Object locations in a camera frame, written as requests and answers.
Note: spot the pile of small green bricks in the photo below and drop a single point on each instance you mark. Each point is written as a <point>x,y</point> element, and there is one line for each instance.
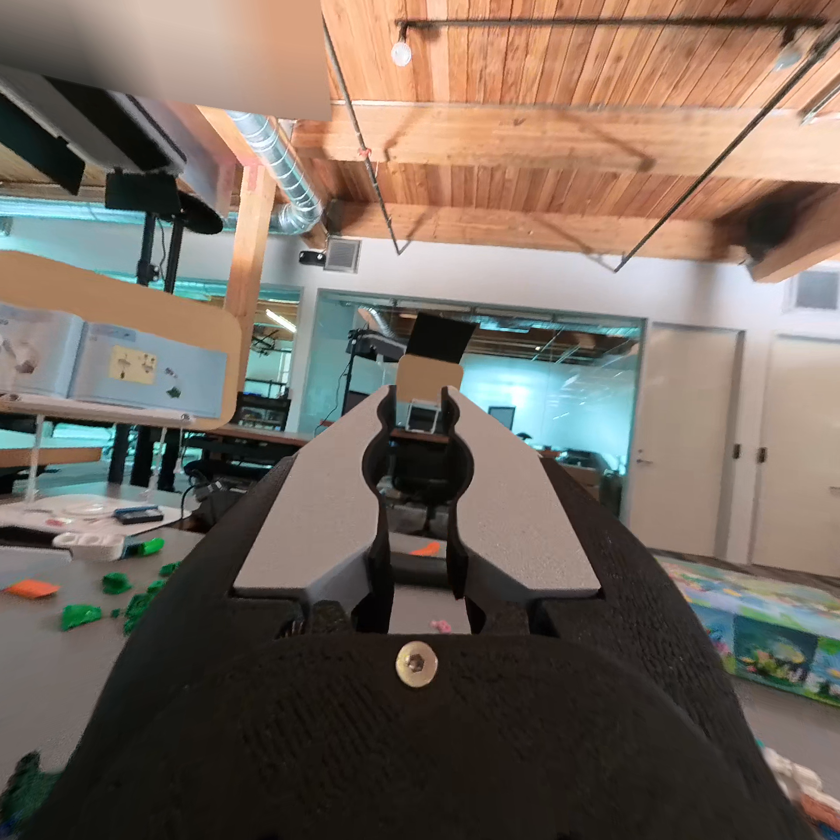
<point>148,600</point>

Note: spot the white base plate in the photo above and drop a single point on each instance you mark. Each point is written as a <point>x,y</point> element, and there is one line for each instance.
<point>26,508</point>

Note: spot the wooden book stand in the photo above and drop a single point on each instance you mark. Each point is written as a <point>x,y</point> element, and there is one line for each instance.
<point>164,308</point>

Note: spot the grey wall vent grille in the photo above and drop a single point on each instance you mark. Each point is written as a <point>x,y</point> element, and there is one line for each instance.
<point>342,254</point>

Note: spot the long brown office desk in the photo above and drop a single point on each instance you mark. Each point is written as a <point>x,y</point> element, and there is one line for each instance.
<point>269,436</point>

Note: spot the black lamp pole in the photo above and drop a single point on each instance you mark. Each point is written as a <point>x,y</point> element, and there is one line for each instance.
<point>161,256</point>

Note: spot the silver air duct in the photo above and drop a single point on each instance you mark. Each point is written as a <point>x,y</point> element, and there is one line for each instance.
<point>282,170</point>

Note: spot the small wooden board stand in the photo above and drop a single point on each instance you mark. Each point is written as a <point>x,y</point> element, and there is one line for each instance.
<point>430,377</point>

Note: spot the black wall speaker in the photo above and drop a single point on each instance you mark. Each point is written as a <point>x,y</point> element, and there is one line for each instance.
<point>312,257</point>

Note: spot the small blue black box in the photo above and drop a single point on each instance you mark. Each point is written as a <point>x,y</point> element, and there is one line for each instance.
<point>138,514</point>

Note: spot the small pink toy piece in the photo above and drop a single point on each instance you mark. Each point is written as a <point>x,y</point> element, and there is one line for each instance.
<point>441,625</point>

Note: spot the black tripod with device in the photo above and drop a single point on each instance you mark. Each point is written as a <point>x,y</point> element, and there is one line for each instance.
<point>358,367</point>

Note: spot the wooden desk with dark edge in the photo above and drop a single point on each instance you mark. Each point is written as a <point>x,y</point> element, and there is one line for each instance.
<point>46,455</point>

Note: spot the black tilted panel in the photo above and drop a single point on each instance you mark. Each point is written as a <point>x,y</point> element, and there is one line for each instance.
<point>441,338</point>

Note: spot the orange flat brick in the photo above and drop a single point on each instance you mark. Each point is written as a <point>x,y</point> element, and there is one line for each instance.
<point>33,589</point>

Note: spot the orange toy bag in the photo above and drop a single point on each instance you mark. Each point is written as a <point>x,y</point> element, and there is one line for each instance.
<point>425,548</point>

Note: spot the dark green toy bag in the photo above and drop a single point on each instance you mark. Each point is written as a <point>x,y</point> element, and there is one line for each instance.
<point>26,794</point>

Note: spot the wooden support post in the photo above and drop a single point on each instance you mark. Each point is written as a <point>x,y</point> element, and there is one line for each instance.
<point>253,262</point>

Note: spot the open instruction booklet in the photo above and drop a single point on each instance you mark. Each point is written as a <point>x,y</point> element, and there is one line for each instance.
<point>92,367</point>

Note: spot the black ceiling pipe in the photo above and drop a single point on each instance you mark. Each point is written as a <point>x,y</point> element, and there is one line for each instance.
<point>367,157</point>

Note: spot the white plastic toy part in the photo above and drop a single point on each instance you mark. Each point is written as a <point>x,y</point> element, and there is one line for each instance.
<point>88,546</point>

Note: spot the high wall vent grille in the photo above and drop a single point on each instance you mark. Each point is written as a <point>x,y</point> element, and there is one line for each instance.
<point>816,290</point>

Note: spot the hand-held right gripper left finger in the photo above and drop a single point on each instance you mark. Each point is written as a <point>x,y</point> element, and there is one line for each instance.
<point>315,518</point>

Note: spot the colourful box on floor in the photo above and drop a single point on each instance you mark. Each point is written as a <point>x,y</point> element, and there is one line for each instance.
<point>768,623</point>

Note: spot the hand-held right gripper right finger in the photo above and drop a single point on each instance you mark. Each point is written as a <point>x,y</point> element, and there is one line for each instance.
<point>525,518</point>

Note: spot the clear round dish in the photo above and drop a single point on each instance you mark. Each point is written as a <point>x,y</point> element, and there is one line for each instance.
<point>84,508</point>

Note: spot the dark computer monitor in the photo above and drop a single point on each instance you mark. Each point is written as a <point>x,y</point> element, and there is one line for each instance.
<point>502,418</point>

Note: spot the white door with black hinge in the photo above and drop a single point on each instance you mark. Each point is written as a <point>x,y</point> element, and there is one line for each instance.
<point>797,453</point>

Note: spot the grey desk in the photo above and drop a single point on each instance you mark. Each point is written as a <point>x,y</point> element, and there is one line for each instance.
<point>39,689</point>

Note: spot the black office chair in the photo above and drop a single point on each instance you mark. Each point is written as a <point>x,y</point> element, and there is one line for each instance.
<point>420,472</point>

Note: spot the white ceiling light bulb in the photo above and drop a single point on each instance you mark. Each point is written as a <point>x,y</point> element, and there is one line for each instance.
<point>401,51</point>
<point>787,58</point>

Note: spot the black overhead lamp panel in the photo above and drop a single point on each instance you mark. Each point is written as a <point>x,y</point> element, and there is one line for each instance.
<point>98,144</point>

